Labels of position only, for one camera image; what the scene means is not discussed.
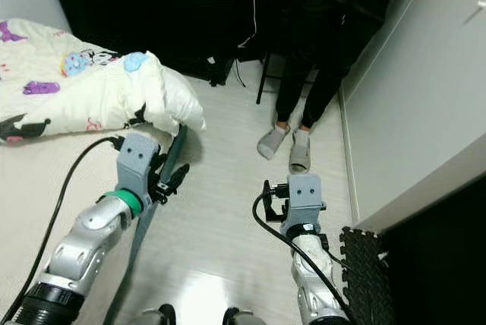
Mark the cream cartoon print quilt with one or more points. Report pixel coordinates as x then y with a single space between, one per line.
106 89

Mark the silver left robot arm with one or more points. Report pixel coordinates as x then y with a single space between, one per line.
91 249

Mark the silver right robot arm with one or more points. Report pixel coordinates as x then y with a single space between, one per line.
323 287

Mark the black foam puzzle mat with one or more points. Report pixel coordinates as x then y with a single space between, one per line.
368 279

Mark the thin black stand leg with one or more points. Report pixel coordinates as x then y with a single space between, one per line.
263 78

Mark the grey right robot leg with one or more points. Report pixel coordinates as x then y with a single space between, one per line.
249 317

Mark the grey robot leg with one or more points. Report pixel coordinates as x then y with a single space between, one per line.
156 315
249 317

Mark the grey left robot leg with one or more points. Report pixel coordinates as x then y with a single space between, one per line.
156 315

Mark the black cabinet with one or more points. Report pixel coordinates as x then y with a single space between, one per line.
144 14

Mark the light grey wardrobe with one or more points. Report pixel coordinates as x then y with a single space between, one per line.
418 89

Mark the person in orange shirt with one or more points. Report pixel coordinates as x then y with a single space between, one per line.
342 29

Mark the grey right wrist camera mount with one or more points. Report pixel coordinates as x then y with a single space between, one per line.
305 197

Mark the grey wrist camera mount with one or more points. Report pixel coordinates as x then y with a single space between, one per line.
138 162
305 197

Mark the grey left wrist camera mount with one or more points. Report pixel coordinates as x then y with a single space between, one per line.
138 162

